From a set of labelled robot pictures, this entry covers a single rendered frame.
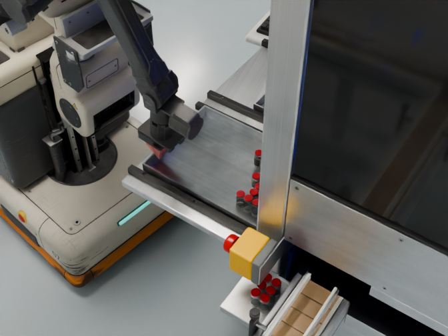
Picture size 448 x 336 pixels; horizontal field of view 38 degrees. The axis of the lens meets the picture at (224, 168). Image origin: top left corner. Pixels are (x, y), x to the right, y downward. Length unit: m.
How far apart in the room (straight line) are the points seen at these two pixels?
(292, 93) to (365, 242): 0.32
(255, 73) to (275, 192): 0.72
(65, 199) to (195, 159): 0.86
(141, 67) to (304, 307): 0.60
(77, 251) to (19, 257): 0.41
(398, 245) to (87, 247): 1.36
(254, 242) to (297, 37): 0.48
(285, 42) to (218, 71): 2.30
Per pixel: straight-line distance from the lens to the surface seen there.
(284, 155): 1.15
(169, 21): 3.63
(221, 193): 1.58
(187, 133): 1.46
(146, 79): 1.39
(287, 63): 1.02
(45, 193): 2.45
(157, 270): 2.51
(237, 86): 1.86
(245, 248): 1.30
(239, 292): 1.42
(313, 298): 1.37
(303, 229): 1.27
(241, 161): 1.65
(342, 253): 1.26
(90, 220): 2.33
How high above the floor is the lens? 2.10
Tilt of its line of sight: 48 degrees down
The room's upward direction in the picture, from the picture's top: straight up
